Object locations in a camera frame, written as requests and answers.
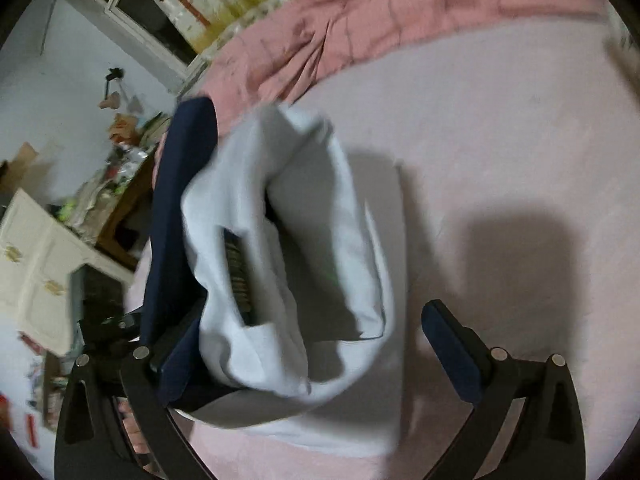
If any pink plaid quilt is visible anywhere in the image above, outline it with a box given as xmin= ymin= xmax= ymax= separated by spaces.
xmin=202 ymin=0 xmax=605 ymax=133

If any dark wooden desk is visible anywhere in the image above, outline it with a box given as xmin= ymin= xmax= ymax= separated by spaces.
xmin=94 ymin=151 xmax=155 ymax=271

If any white navy varsity jacket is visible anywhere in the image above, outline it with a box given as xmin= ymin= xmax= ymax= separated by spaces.
xmin=142 ymin=96 xmax=407 ymax=457

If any pink bed sheet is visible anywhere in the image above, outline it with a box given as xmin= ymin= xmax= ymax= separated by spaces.
xmin=192 ymin=18 xmax=639 ymax=479

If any pink wall lamp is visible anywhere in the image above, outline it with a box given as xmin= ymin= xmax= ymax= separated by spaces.
xmin=96 ymin=66 xmax=125 ymax=111

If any white drawer cabinet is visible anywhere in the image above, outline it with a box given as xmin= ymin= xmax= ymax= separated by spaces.
xmin=1 ymin=190 xmax=134 ymax=356

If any window with white frame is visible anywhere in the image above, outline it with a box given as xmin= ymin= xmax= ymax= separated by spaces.
xmin=67 ymin=0 xmax=207 ymax=96

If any person's left hand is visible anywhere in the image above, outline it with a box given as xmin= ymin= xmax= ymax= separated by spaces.
xmin=117 ymin=398 xmax=165 ymax=478

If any cream folded sweatshirt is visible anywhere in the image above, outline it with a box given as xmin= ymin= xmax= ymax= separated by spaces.
xmin=606 ymin=2 xmax=639 ymax=82

